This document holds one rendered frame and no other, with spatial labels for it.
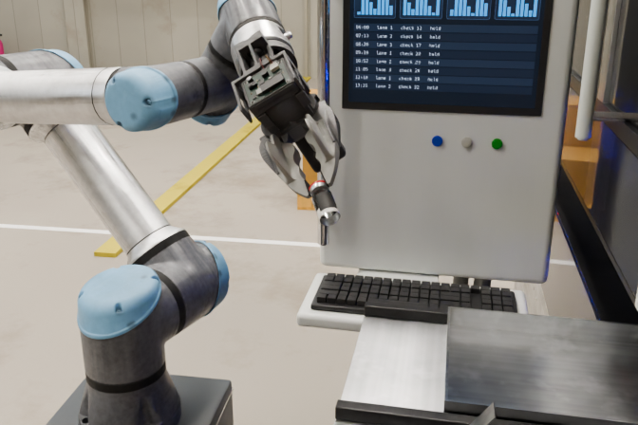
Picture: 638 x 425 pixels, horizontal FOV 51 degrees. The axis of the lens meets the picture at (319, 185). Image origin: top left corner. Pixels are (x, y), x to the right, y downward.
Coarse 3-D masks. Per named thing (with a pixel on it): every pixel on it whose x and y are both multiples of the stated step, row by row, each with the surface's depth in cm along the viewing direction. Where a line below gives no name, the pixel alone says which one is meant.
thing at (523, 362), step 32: (448, 320) 106; (480, 320) 110; (512, 320) 109; (544, 320) 108; (576, 320) 106; (448, 352) 97; (480, 352) 103; (512, 352) 103; (544, 352) 103; (576, 352) 103; (608, 352) 103; (448, 384) 95; (480, 384) 95; (512, 384) 95; (544, 384) 95; (576, 384) 95; (608, 384) 95; (512, 416) 85; (544, 416) 84; (576, 416) 83; (608, 416) 88
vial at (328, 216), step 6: (312, 186) 68; (318, 186) 68; (324, 186) 68; (312, 192) 69; (318, 192) 68; (330, 192) 68; (312, 198) 68; (318, 210) 66; (324, 210) 66; (330, 210) 66; (336, 210) 66; (318, 216) 66; (324, 216) 66; (330, 216) 66; (336, 216) 66; (324, 222) 66; (330, 222) 67
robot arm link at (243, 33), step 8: (248, 24) 82; (256, 24) 82; (264, 24) 82; (272, 24) 83; (240, 32) 82; (248, 32) 81; (264, 32) 80; (272, 32) 81; (280, 32) 82; (288, 32) 83; (232, 40) 83; (240, 40) 81; (280, 40) 81; (288, 40) 82; (232, 48) 83; (256, 48) 80; (232, 56) 84
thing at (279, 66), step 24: (240, 48) 78; (264, 48) 78; (288, 48) 80; (240, 72) 80; (264, 72) 73; (288, 72) 72; (240, 96) 75; (264, 96) 71; (288, 96) 72; (312, 96) 76; (264, 120) 73; (288, 120) 75
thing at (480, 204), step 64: (384, 0) 131; (448, 0) 129; (512, 0) 127; (576, 0) 125; (384, 64) 135; (448, 64) 132; (512, 64) 130; (384, 128) 139; (448, 128) 137; (512, 128) 134; (384, 192) 144; (448, 192) 141; (512, 192) 138; (320, 256) 152; (384, 256) 148; (448, 256) 145; (512, 256) 142
